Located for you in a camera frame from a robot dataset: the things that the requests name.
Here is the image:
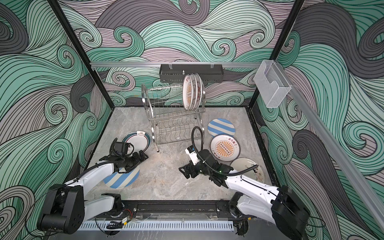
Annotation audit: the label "blue cream striped plate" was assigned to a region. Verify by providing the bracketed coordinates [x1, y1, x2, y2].
[103, 166, 140, 189]

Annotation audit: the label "white plate red characters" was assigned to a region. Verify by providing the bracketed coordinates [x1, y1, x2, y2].
[198, 74, 205, 107]

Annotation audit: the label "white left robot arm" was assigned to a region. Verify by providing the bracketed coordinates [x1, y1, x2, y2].
[37, 151, 148, 234]

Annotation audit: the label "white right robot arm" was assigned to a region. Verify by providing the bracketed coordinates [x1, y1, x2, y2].
[179, 146, 310, 240]

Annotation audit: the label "steel two-tier dish rack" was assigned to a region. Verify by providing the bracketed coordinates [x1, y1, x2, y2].
[141, 84, 206, 152]

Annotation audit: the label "white plate teal red rim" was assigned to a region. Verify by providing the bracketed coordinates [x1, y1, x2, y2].
[123, 131, 152, 152]

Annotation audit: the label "cream plate small drawings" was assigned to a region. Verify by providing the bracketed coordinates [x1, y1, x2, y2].
[230, 157, 266, 184]

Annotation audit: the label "sunburst plate red green rim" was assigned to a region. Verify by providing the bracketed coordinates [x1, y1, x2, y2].
[210, 134, 241, 162]

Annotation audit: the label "blue white striped plate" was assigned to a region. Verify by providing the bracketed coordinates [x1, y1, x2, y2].
[207, 118, 236, 137]

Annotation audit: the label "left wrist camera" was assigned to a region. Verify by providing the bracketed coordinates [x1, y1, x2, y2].
[111, 142, 135, 156]

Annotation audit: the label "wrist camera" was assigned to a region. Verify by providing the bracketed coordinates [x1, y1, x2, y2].
[111, 142, 135, 156]
[185, 146, 199, 166]

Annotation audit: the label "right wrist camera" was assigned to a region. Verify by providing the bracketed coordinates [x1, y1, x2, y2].
[185, 146, 199, 166]

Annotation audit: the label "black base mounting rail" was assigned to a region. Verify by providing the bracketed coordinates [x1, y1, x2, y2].
[56, 199, 298, 220]

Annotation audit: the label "white slotted cable duct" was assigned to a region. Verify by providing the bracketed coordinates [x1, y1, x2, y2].
[76, 220, 235, 232]

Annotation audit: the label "black wall-mounted tray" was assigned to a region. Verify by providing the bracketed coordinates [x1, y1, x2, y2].
[159, 64, 224, 84]

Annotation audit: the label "clear acrylic wall holder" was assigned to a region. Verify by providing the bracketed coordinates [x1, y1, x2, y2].
[254, 60, 292, 108]

